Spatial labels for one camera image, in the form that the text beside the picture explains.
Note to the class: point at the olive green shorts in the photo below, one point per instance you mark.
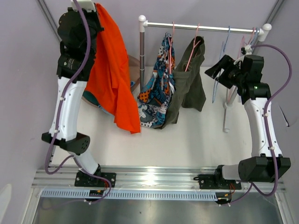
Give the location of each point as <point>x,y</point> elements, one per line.
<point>189,91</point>

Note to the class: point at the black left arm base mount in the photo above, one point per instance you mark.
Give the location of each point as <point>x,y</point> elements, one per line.
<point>99,179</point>

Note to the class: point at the dark teal shorts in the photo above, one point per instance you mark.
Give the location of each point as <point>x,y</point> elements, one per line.
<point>90,98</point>

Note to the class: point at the patterned blue orange shorts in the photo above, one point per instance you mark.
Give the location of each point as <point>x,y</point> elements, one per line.
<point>155,97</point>

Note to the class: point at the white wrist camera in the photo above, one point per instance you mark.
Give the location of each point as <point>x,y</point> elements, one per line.
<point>247,50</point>
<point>87,5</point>

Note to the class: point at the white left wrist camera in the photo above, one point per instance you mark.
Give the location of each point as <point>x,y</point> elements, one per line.
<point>87,5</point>

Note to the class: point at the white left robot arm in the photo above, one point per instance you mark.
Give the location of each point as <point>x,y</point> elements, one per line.
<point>73,75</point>

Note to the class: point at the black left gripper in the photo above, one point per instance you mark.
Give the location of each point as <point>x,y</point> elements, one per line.
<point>94,15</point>

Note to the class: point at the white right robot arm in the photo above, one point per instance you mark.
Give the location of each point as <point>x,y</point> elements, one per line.
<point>267,163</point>

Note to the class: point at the pink hanger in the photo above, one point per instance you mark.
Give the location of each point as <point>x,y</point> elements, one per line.
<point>194,45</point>
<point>242,44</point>
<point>170,48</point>

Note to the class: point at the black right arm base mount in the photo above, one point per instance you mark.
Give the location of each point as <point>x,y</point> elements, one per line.
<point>213,182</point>

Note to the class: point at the grey slotted cable duct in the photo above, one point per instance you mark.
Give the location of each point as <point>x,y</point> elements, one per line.
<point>131,194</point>

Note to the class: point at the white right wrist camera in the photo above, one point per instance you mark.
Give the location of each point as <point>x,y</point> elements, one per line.
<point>247,50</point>

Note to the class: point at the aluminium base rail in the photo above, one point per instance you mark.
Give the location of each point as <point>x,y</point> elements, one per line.
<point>129,178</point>

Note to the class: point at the pink translucent plastic basin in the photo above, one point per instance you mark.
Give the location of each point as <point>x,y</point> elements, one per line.
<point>134,64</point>

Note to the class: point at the light blue shorts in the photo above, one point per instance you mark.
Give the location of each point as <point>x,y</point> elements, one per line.
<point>132,83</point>

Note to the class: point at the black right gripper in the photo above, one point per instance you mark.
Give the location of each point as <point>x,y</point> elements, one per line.
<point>222,64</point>

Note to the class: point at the silver white clothes rack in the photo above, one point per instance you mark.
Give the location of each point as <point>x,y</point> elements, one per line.
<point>261,34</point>

